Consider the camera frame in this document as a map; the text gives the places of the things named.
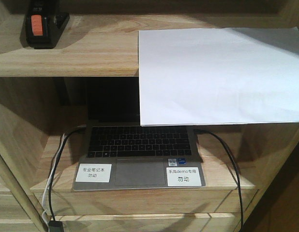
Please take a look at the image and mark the white paper sheets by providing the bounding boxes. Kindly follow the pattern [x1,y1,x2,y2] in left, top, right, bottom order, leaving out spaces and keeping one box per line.
[138,28,299,126]

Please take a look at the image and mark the black stapler with orange button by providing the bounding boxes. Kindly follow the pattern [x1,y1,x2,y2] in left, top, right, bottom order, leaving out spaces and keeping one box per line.
[25,0,70,49]

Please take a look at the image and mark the grey open laptop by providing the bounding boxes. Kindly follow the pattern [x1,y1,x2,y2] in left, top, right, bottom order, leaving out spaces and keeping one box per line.
[73,77,206,191]

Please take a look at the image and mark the white label right on laptop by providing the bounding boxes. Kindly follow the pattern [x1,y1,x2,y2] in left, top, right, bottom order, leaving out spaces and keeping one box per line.
[166,167,202,187]

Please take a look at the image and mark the white label on laptop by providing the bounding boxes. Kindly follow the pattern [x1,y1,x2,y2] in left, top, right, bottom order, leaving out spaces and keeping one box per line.
[75,163,112,183]
[166,167,202,187]

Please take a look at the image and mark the white label left on laptop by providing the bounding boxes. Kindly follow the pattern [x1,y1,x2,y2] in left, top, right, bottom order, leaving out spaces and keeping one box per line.
[75,163,112,183]

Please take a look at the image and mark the wooden shelf unit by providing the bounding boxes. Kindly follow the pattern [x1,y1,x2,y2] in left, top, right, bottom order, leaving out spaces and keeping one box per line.
[0,0,299,232]

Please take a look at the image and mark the grey adapter box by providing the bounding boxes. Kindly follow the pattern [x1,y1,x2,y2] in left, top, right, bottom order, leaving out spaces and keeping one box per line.
[48,220,64,232]

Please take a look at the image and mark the black cable right of laptop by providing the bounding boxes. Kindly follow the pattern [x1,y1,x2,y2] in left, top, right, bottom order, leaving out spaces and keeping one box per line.
[194,129,244,232]

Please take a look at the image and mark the black cable of laptop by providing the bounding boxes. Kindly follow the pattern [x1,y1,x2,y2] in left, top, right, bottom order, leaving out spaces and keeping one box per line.
[48,127,85,218]
[194,129,244,232]

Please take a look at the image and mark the black cable left of laptop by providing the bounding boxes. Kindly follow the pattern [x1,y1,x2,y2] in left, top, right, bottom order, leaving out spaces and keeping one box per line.
[48,127,85,218]

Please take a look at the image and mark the white cable left of laptop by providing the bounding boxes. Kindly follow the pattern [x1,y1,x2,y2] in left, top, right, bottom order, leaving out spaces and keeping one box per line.
[42,124,87,227]

